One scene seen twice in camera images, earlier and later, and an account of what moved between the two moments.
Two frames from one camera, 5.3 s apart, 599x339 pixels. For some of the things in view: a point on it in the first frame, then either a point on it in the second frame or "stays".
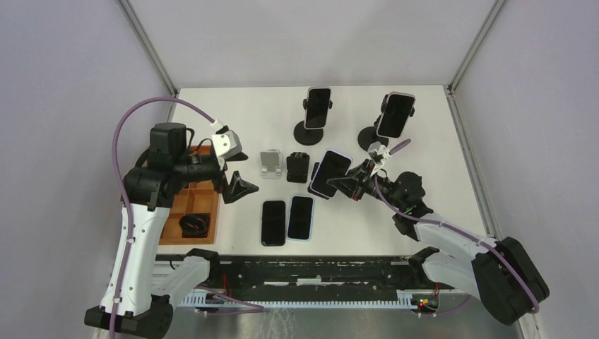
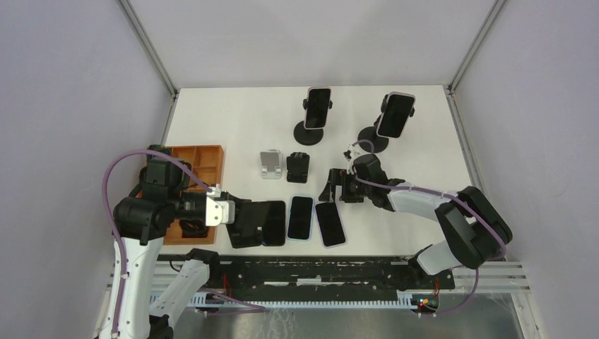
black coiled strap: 195,225 stays
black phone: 273,223 stays
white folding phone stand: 271,164 stays
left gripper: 237,187 → 225,194
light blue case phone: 301,218 stays
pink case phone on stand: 317,107 stays
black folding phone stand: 297,167 stays
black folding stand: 315,168 → 336,177
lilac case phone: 333,165 → 330,225
